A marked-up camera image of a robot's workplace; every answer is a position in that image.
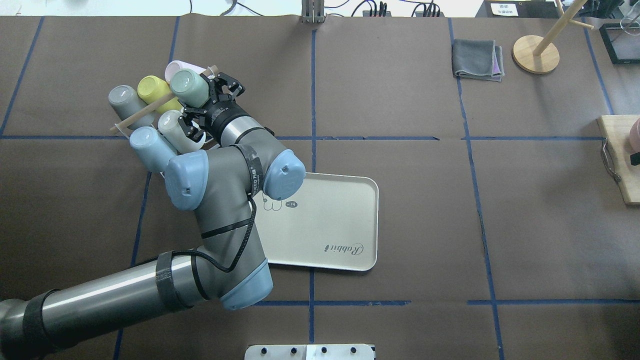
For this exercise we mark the wooden cutting board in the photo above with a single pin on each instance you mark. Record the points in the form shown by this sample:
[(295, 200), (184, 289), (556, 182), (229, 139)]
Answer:
[(620, 161)]

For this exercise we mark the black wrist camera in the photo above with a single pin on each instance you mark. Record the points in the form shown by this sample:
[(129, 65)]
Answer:
[(227, 88)]

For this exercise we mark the beige rabbit tray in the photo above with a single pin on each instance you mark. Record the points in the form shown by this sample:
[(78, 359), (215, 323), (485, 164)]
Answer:
[(331, 222)]

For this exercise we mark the yellow cup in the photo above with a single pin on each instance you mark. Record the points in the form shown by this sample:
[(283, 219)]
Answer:
[(151, 88)]

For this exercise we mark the grey folded cloth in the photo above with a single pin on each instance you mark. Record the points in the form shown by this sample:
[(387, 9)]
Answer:
[(479, 59)]

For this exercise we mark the pink ice bowl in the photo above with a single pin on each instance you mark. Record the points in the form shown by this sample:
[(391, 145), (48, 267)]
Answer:
[(634, 136)]

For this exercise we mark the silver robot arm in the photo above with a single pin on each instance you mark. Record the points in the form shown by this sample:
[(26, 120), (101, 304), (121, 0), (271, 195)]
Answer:
[(219, 186)]

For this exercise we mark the green cup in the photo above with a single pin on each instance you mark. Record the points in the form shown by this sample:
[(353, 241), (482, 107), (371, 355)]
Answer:
[(190, 88)]

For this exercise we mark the white wire cup rack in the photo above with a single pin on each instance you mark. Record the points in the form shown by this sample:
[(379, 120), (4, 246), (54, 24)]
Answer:
[(150, 111)]

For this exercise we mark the grey cup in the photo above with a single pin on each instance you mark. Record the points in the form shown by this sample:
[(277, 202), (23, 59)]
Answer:
[(126, 102)]

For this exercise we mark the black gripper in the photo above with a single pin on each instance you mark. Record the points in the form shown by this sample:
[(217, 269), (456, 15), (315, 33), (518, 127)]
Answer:
[(220, 117)]

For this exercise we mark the cream white cup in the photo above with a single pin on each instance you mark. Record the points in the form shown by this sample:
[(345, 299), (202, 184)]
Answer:
[(169, 127)]

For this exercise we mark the black metal tray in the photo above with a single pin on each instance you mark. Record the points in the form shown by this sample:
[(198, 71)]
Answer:
[(622, 48)]

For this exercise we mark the light blue cup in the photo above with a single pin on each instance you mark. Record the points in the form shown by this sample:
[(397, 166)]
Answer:
[(152, 148)]

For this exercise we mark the wooden mug tree stand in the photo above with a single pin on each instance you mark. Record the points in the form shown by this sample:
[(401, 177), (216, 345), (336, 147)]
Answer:
[(538, 55)]

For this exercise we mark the aluminium frame post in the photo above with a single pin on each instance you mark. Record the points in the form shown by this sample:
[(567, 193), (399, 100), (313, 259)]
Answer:
[(313, 11)]

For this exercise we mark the black box with label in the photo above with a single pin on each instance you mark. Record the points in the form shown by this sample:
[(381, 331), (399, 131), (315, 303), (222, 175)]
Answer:
[(518, 9)]

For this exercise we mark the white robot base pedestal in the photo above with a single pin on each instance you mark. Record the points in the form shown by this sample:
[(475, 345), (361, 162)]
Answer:
[(332, 351)]

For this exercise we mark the pink cup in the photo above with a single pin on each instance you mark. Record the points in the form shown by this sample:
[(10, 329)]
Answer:
[(176, 65)]

